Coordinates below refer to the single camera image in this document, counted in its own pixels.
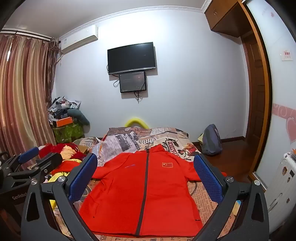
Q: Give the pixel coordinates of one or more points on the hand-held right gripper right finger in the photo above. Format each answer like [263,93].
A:
[208,178]

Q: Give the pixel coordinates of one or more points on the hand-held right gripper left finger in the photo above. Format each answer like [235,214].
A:
[83,176]

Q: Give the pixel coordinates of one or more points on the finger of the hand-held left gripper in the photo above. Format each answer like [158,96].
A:
[49,161]
[29,154]

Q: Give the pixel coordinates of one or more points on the red zip jacket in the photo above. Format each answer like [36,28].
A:
[120,185]

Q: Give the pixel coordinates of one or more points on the red plush toy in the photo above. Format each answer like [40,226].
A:
[69,150]

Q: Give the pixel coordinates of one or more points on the green patterned bag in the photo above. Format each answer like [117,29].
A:
[67,133]

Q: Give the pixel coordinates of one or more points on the grey blue backpack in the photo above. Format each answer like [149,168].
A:
[211,141]

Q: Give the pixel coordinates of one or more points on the orange box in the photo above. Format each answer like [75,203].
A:
[64,122]

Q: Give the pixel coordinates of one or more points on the newspaper print bed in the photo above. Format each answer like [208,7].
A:
[171,139]

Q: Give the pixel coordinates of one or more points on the dark green cushion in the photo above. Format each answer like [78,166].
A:
[78,114]

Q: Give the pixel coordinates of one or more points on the pile of clutter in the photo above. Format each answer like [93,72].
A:
[61,106]

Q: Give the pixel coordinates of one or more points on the striped brown curtain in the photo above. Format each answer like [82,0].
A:
[23,92]

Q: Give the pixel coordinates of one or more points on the white appliance with stickers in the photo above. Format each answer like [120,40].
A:
[282,176]

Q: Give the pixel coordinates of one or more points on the yellow foam tube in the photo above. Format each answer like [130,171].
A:
[136,120]

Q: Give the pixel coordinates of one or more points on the wooden door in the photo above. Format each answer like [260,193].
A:
[254,104]

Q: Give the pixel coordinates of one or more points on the small black monitor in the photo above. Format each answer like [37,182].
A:
[133,82]

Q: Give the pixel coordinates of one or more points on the white air conditioner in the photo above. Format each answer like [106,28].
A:
[78,40]

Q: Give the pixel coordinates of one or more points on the wooden overhead cabinet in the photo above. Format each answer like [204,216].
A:
[222,16]

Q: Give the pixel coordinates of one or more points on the black wall television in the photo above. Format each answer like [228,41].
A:
[131,58]

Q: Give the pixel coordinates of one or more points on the small wall sign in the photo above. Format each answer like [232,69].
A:
[285,55]

